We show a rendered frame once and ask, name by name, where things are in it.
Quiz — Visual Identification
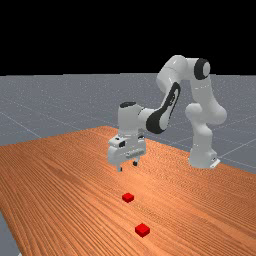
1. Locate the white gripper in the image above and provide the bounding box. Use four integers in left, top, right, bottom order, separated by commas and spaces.
107, 133, 147, 173

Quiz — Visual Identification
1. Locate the red cube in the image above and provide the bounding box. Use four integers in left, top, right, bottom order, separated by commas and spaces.
121, 192, 135, 204
134, 222, 151, 239

